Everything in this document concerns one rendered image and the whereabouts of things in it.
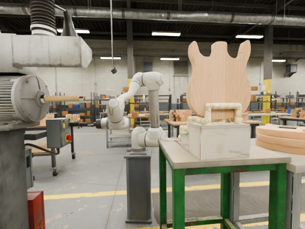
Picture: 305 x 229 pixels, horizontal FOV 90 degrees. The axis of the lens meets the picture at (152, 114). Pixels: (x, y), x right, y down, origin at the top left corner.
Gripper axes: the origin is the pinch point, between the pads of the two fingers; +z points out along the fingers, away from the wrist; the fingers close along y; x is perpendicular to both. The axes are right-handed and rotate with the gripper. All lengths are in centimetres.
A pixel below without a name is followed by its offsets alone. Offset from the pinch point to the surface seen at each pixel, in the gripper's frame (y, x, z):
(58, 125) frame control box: -12.4, 0.8, 5.5
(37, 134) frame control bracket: -21.1, -3.6, 14.2
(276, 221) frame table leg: -51, -49, -121
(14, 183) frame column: -31.5, -29.3, 21.2
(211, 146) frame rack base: -51, -7, -85
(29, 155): -14.1, -18.7, 24.3
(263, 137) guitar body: -27, -9, -134
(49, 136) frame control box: -12.4, -6.2, 12.0
